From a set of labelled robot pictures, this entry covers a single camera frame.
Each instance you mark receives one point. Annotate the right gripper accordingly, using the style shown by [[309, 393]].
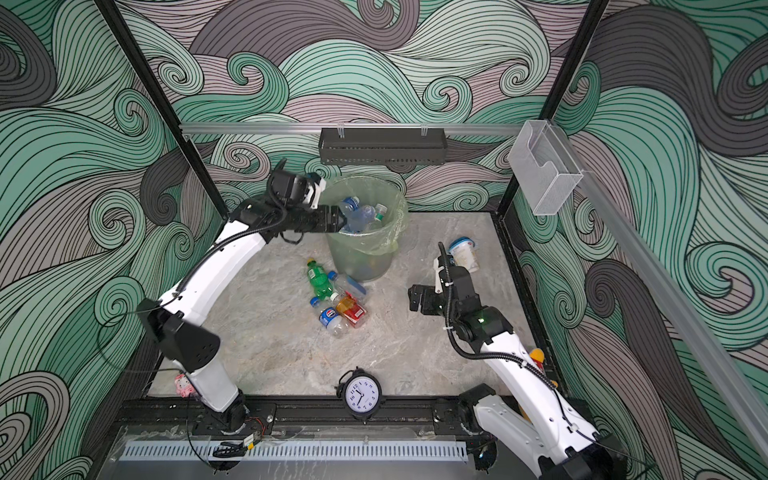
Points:
[[417, 299]]

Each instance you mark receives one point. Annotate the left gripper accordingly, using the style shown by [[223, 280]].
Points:
[[333, 226]]

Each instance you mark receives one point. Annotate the green sprite bottle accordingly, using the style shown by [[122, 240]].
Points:
[[318, 278]]

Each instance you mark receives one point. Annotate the clear bottle blue cap slanted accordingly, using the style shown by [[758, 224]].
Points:
[[346, 284]]

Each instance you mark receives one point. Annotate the red yellow label bottle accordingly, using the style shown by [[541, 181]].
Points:
[[348, 307]]

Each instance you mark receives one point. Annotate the pepsi label clear bottle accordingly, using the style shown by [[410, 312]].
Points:
[[329, 317]]

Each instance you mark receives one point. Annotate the large clear bottle white cap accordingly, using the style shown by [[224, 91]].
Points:
[[357, 216]]

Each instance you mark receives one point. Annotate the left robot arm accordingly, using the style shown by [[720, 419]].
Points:
[[175, 320]]

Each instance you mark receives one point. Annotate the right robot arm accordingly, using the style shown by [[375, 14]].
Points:
[[542, 429]]

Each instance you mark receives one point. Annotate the mesh bin with green liner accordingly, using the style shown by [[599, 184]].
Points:
[[367, 256]]

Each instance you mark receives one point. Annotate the white yogurt cup blue lid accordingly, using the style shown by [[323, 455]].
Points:
[[463, 252]]

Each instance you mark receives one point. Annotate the yellow plush toy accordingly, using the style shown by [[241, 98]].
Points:
[[538, 357]]

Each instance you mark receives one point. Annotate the black alarm clock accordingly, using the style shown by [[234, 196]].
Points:
[[361, 394]]

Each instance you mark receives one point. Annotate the pink plush toy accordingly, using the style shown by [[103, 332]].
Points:
[[183, 387]]

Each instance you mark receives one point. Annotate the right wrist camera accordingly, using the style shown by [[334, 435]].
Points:
[[439, 276]]

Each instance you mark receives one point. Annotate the black wall shelf tray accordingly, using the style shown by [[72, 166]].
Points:
[[382, 146]]

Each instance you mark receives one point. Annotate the clear acrylic wall holder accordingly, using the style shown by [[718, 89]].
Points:
[[543, 160]]

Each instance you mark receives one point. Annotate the white slotted cable duct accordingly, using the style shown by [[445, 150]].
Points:
[[447, 451]]

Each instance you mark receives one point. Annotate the aluminium wall rail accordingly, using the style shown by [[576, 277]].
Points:
[[304, 128]]

